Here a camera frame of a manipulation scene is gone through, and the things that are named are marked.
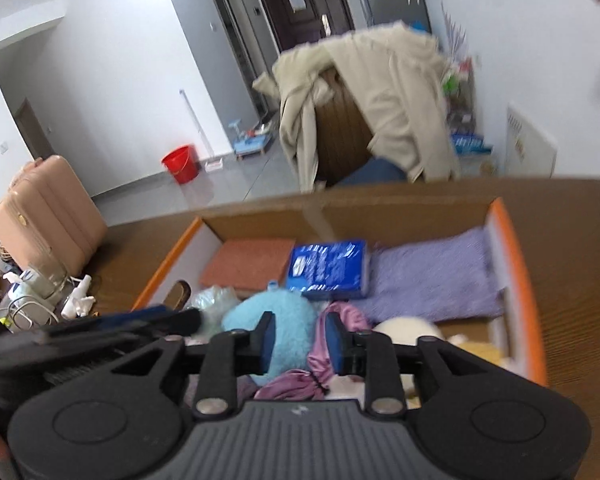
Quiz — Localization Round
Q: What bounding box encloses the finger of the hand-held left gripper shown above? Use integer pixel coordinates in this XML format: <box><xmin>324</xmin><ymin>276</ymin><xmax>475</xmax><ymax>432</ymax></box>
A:
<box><xmin>94</xmin><ymin>306</ymin><xmax>178</xmax><ymax>325</ymax></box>
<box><xmin>35</xmin><ymin>309</ymin><xmax>204</xmax><ymax>350</ymax></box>

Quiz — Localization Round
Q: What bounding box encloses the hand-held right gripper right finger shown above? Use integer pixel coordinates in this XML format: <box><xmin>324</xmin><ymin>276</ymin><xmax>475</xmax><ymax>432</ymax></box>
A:
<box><xmin>325</xmin><ymin>311</ymin><xmax>491</xmax><ymax>416</ymax></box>

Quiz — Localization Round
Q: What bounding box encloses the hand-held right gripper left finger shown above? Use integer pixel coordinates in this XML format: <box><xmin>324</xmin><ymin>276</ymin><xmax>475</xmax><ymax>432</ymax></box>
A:
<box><xmin>112</xmin><ymin>310</ymin><xmax>277</xmax><ymax>418</ymax></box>

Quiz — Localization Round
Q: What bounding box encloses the light blue fluffy plush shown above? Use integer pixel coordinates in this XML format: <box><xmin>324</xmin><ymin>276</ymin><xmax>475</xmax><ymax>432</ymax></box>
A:
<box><xmin>221</xmin><ymin>282</ymin><xmax>318</xmax><ymax>378</ymax></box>

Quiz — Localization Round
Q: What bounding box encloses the iridescent plastic bag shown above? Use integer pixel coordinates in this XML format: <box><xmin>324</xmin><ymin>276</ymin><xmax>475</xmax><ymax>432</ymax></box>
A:
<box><xmin>185</xmin><ymin>285</ymin><xmax>241</xmax><ymax>333</ymax></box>

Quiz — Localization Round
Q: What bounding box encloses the purple satin cloth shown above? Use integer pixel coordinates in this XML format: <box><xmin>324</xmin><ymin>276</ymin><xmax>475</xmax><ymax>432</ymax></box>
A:
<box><xmin>255</xmin><ymin>301</ymin><xmax>373</xmax><ymax>401</ymax></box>

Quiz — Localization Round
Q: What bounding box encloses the cream fluffy plush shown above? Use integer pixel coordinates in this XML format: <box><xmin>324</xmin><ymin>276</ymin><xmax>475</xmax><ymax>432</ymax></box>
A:
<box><xmin>372</xmin><ymin>316</ymin><xmax>443</xmax><ymax>344</ymax></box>

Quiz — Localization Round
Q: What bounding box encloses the blue tissue packet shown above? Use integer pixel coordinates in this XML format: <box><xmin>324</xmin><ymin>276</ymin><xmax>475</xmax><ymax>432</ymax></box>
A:
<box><xmin>285</xmin><ymin>240</ymin><xmax>373</xmax><ymax>301</ymax></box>

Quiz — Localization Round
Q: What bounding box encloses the brown sponge block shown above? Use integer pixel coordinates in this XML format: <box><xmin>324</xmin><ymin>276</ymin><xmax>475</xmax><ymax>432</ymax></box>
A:
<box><xmin>199</xmin><ymin>237</ymin><xmax>297</xmax><ymax>293</ymax></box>

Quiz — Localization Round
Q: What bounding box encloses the lavender fabric pouch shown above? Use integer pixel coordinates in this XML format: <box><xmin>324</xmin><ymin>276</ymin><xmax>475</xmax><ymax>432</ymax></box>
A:
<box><xmin>352</xmin><ymin>227</ymin><xmax>506</xmax><ymax>323</ymax></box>

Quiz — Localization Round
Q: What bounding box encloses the red cardboard box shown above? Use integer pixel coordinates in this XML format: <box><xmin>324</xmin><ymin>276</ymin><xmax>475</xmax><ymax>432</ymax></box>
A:
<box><xmin>130</xmin><ymin>187</ymin><xmax>551</xmax><ymax>388</ymax></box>

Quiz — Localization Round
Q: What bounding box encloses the small white squeeze bottle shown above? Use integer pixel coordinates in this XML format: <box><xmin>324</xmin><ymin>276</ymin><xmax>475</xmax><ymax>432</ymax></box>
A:
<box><xmin>60</xmin><ymin>275</ymin><xmax>97</xmax><ymax>319</ymax></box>

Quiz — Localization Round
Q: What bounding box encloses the glass jar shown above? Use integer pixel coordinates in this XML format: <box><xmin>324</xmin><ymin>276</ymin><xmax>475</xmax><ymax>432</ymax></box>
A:
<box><xmin>27</xmin><ymin>255</ymin><xmax>72</xmax><ymax>301</ymax></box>

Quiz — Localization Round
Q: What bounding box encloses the pink suitcase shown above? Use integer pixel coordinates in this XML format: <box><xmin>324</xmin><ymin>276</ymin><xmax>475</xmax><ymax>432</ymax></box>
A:
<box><xmin>0</xmin><ymin>155</ymin><xmax>108</xmax><ymax>281</ymax></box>

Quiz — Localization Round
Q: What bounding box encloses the red plastic bucket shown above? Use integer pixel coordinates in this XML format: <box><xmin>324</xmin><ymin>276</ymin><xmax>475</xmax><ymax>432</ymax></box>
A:
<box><xmin>161</xmin><ymin>145</ymin><xmax>200</xmax><ymax>185</ymax></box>

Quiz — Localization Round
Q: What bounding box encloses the dark blue cloth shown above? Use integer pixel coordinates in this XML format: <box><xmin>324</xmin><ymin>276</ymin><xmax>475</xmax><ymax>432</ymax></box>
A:
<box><xmin>332</xmin><ymin>157</ymin><xmax>408</xmax><ymax>188</ymax></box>

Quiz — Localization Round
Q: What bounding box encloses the white mop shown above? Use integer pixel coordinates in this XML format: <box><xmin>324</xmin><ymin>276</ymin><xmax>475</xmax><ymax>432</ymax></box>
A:
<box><xmin>180</xmin><ymin>89</ymin><xmax>226</xmax><ymax>171</ymax></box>

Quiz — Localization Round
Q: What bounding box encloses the small blue stool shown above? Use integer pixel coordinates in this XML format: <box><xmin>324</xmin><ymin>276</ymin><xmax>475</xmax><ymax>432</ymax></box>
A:
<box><xmin>227</xmin><ymin>120</ymin><xmax>273</xmax><ymax>161</ymax></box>

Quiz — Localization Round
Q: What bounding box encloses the brown interior door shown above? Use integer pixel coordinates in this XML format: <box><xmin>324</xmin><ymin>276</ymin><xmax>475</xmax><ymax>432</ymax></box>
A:
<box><xmin>15</xmin><ymin>97</ymin><xmax>56</xmax><ymax>161</ymax></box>

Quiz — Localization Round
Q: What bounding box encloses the wooden chair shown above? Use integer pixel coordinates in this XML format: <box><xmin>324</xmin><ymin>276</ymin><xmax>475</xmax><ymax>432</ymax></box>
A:
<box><xmin>312</xmin><ymin>67</ymin><xmax>376</xmax><ymax>186</ymax></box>

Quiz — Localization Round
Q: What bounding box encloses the pack of blue bottles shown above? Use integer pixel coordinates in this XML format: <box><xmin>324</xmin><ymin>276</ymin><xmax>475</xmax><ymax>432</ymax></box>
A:
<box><xmin>450</xmin><ymin>130</ymin><xmax>493</xmax><ymax>156</ymax></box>

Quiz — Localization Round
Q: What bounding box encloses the beige coat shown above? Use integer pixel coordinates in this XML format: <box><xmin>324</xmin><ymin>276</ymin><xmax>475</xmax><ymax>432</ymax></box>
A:
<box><xmin>252</xmin><ymin>22</ymin><xmax>463</xmax><ymax>193</ymax></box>

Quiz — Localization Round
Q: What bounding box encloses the grey side door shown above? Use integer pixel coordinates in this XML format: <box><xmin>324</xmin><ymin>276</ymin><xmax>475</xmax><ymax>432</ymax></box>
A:
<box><xmin>205</xmin><ymin>0</ymin><xmax>271</xmax><ymax>116</ymax></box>

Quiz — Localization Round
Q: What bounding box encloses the dark brown entrance door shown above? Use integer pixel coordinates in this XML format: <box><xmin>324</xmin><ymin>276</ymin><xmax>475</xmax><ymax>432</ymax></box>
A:
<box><xmin>252</xmin><ymin>0</ymin><xmax>356</xmax><ymax>53</ymax></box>

